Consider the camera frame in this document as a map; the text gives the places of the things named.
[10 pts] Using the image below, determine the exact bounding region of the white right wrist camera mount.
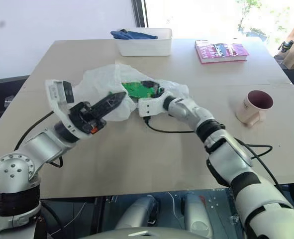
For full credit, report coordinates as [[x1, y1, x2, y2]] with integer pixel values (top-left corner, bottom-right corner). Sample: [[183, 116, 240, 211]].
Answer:
[[137, 91, 174, 118]]

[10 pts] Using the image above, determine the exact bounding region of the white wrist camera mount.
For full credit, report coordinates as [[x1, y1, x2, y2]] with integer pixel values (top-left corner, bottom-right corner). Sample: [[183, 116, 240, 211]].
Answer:
[[137, 91, 174, 118], [44, 79, 107, 139]]

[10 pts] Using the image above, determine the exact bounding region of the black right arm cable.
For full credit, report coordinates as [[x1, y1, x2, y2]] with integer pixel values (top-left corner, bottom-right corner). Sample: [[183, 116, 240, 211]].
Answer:
[[143, 116, 284, 191]]

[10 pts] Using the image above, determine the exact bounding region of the pink book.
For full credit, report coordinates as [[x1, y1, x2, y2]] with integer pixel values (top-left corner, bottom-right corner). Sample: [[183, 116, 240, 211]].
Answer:
[[194, 39, 251, 65]]

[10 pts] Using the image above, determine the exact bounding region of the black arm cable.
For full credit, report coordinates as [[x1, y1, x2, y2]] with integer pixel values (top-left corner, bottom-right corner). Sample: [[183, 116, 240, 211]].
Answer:
[[143, 116, 284, 191], [13, 111, 64, 168]]

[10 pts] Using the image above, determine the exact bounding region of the pink mug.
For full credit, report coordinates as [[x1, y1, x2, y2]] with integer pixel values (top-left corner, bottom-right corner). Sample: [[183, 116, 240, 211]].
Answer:
[[235, 90, 274, 128]]

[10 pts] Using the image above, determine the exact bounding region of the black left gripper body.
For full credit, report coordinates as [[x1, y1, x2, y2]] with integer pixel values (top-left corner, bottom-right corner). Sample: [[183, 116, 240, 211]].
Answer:
[[68, 101, 106, 135]]

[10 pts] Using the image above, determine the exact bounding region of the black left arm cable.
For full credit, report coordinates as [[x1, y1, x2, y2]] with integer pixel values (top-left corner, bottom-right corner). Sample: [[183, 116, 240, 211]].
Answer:
[[13, 111, 64, 168]]

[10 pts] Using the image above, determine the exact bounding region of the green potted plant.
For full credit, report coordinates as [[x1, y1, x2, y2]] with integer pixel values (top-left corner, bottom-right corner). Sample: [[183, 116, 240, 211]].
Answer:
[[237, 0, 271, 39]]

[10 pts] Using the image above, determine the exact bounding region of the blue cloth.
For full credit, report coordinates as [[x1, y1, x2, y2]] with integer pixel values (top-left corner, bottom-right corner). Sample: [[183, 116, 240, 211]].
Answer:
[[110, 28, 159, 41]]

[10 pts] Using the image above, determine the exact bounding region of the silver robot right leg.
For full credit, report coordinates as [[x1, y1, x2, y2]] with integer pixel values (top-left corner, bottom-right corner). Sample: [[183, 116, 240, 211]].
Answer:
[[183, 193, 213, 236]]

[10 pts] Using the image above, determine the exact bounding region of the silver robot left leg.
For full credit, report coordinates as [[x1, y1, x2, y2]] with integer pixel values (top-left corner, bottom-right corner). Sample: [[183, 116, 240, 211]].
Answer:
[[113, 195, 160, 231]]

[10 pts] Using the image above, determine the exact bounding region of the clear plastic bag green print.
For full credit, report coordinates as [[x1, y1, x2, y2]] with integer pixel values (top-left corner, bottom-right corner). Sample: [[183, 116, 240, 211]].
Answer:
[[75, 61, 190, 122]]

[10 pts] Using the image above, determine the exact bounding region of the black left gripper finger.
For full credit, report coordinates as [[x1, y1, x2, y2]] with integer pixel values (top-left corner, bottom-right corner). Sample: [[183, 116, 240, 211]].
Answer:
[[92, 96, 126, 122], [90, 91, 127, 110]]

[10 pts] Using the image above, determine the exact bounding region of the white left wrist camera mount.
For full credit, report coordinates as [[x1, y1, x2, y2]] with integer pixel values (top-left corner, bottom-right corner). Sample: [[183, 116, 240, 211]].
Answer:
[[44, 79, 107, 139]]

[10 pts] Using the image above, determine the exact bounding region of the white plastic bin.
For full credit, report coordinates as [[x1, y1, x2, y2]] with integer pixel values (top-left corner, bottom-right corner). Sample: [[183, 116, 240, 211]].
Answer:
[[114, 27, 173, 57]]

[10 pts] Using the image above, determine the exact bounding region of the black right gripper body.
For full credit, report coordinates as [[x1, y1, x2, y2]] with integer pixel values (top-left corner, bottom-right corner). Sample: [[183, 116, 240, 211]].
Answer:
[[151, 85, 166, 98]]

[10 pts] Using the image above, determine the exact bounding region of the silver robot leg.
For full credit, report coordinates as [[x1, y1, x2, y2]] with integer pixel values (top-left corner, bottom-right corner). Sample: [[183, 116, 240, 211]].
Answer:
[[113, 195, 160, 231], [183, 193, 213, 236]]

